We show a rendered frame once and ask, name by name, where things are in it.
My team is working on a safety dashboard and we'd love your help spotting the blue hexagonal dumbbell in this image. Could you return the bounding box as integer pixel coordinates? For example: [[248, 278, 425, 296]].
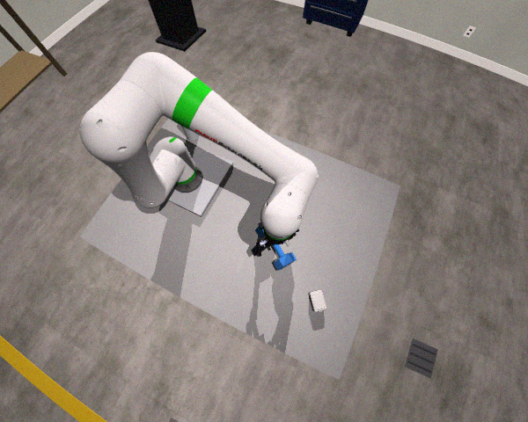
[[255, 227, 297, 270]]

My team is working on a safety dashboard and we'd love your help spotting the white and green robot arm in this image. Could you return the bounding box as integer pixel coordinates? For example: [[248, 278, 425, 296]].
[[80, 52, 318, 246]]

